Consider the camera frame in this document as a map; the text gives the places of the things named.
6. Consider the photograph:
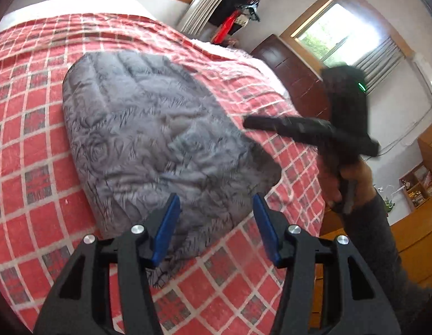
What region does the grey quilted down jacket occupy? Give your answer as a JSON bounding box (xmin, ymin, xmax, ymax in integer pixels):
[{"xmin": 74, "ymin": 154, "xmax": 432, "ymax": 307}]
[{"xmin": 62, "ymin": 50, "xmax": 282, "ymax": 287}]

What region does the dark grey sleeve forearm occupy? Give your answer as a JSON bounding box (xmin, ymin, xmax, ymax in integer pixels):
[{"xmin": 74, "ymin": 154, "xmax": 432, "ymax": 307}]
[{"xmin": 343, "ymin": 194, "xmax": 432, "ymax": 329}]

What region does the coat rack with clothes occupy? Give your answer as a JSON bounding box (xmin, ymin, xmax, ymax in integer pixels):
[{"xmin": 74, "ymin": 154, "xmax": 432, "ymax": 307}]
[{"xmin": 208, "ymin": 0, "xmax": 260, "ymax": 47}]

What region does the person's right hand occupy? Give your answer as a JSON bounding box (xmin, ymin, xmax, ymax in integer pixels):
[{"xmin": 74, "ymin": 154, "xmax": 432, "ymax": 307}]
[{"xmin": 317, "ymin": 157, "xmax": 377, "ymax": 209}]

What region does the dark wooden headboard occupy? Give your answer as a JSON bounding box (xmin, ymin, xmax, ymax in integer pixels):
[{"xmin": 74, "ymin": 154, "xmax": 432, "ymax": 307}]
[{"xmin": 251, "ymin": 34, "xmax": 331, "ymax": 120}]

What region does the grey striped curtain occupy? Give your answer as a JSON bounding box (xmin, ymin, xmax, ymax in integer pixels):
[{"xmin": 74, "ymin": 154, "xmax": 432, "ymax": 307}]
[{"xmin": 353, "ymin": 36, "xmax": 405, "ymax": 95}]

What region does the wooden shelf cabinet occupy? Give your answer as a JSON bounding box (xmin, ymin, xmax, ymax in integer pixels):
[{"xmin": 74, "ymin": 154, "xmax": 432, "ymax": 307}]
[{"xmin": 308, "ymin": 118, "xmax": 432, "ymax": 328}]

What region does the red plaid bed blanket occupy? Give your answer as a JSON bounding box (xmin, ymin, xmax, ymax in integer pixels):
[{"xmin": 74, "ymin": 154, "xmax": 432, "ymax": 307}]
[{"xmin": 0, "ymin": 13, "xmax": 325, "ymax": 335}]

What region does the small wooden framed window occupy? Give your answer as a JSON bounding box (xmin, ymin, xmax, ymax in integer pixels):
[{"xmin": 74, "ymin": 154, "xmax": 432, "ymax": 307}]
[{"xmin": 280, "ymin": 0, "xmax": 415, "ymax": 74}]

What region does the white window curtain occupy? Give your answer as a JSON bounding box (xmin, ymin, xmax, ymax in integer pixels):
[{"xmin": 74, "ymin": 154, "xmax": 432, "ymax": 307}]
[{"xmin": 177, "ymin": 0, "xmax": 222, "ymax": 35}]

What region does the white mattress sheet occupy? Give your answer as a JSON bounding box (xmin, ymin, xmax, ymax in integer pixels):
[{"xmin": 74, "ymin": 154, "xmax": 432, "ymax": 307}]
[{"xmin": 0, "ymin": 0, "xmax": 289, "ymax": 99}]

